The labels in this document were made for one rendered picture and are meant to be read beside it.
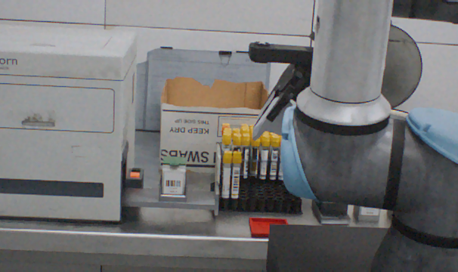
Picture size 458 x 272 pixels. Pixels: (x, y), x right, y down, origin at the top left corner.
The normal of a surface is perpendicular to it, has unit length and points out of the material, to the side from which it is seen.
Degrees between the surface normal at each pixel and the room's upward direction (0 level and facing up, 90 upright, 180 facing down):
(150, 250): 90
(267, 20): 90
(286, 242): 4
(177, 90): 89
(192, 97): 88
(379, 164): 76
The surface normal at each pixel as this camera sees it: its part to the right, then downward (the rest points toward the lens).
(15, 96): 0.04, 0.27
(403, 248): -0.78, -0.16
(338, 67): -0.42, 0.40
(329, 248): 0.07, -0.94
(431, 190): -0.20, 0.37
